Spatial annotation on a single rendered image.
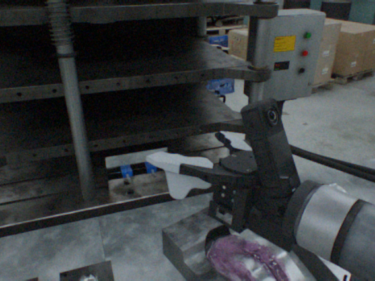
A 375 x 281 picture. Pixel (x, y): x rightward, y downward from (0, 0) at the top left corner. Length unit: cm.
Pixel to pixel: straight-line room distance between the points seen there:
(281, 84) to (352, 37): 384
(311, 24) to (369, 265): 143
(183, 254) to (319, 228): 75
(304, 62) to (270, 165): 137
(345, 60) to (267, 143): 521
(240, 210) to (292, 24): 130
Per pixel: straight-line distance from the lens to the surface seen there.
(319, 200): 39
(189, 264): 111
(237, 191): 42
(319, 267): 119
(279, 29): 163
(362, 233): 38
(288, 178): 42
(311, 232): 39
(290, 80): 174
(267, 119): 40
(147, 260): 122
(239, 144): 50
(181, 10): 139
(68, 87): 130
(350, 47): 553
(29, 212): 155
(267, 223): 44
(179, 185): 45
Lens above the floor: 170
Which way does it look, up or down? 28 degrees down
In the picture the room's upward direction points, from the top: straight up
